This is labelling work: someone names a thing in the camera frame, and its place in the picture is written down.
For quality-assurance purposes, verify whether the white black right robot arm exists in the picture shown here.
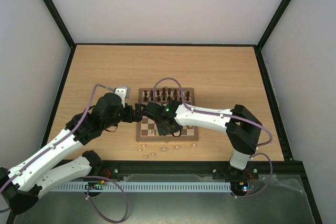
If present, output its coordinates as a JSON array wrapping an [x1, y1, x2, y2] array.
[[143, 100, 262, 178]]

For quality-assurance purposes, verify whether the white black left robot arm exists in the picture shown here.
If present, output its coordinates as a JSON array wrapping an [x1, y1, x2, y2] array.
[[1, 89, 144, 215]]

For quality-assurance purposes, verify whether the wooden chess board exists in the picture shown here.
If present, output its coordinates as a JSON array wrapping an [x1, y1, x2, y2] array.
[[136, 87, 198, 142]]

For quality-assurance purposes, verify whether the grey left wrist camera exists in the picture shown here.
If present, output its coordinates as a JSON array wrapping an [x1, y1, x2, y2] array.
[[114, 86, 131, 99]]

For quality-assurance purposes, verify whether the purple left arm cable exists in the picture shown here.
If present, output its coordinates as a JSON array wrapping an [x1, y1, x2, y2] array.
[[0, 84, 130, 224]]

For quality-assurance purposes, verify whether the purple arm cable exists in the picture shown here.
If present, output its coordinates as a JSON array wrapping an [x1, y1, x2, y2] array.
[[153, 77, 274, 199], [0, 84, 130, 224]]

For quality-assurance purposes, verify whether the light blue cable duct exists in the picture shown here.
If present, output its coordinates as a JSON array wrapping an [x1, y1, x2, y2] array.
[[52, 182, 232, 193]]

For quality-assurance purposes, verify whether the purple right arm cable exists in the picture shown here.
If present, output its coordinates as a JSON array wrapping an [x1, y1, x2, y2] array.
[[153, 77, 274, 199]]

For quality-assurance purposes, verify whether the black frame post left rear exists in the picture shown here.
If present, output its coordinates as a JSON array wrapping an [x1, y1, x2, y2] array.
[[27, 0, 76, 49]]

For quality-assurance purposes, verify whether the black frame post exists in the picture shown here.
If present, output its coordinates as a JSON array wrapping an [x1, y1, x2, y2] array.
[[27, 0, 76, 49], [257, 0, 308, 49]]

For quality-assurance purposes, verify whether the black frame post right rear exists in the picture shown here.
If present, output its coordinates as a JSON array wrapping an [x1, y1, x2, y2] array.
[[257, 0, 308, 49]]

